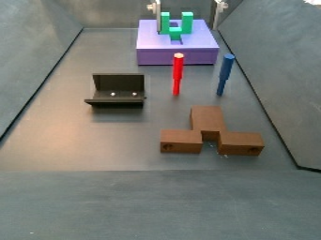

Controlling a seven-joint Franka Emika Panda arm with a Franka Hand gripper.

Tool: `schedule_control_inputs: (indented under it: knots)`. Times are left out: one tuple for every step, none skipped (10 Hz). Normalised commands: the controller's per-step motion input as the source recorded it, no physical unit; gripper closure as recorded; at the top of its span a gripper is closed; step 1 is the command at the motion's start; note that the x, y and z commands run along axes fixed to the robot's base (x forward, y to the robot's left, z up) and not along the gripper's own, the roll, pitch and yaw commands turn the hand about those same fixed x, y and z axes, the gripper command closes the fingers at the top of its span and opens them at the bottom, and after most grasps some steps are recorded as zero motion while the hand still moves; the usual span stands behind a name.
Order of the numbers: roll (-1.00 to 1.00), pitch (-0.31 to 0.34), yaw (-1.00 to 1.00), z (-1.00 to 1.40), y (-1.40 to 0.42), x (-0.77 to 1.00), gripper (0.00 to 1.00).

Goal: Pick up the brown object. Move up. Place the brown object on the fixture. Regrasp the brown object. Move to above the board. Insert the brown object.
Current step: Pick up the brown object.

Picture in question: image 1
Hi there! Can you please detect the brown T-shaped block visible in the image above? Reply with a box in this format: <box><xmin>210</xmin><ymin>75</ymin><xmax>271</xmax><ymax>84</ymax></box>
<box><xmin>160</xmin><ymin>105</ymin><xmax>265</xmax><ymax>156</ymax></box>

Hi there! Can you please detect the white wall mount right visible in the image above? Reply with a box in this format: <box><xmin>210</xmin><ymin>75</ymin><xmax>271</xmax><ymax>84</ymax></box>
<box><xmin>212</xmin><ymin>0</ymin><xmax>228</xmax><ymax>30</ymax></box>

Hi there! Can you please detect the red cylindrical peg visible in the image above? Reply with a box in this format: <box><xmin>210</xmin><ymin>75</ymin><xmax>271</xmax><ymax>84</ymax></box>
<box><xmin>172</xmin><ymin>52</ymin><xmax>184</xmax><ymax>96</ymax></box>

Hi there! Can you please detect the white wall mount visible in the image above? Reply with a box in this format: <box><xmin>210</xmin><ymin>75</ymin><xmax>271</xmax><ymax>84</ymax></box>
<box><xmin>212</xmin><ymin>0</ymin><xmax>228</xmax><ymax>30</ymax></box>
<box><xmin>147</xmin><ymin>0</ymin><xmax>162</xmax><ymax>32</ymax></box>

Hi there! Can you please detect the green U-shaped block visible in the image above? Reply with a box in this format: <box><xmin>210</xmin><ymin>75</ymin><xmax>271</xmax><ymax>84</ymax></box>
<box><xmin>159</xmin><ymin>12</ymin><xmax>192</xmax><ymax>40</ymax></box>

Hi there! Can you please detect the blue cylindrical peg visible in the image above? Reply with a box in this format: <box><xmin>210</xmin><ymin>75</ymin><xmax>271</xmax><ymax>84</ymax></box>
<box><xmin>215</xmin><ymin>53</ymin><xmax>234</xmax><ymax>96</ymax></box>

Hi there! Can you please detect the white wall mount left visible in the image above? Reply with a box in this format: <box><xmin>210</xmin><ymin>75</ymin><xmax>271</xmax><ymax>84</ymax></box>
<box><xmin>147</xmin><ymin>0</ymin><xmax>162</xmax><ymax>32</ymax></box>

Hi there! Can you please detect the purple base block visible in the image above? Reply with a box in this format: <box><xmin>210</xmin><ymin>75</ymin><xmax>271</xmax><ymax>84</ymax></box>
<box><xmin>136</xmin><ymin>20</ymin><xmax>219</xmax><ymax>66</ymax></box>

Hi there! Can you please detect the black angle bracket fixture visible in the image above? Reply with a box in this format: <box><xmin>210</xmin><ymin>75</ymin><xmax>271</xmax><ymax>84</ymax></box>
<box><xmin>84</xmin><ymin>73</ymin><xmax>145</xmax><ymax>106</ymax></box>

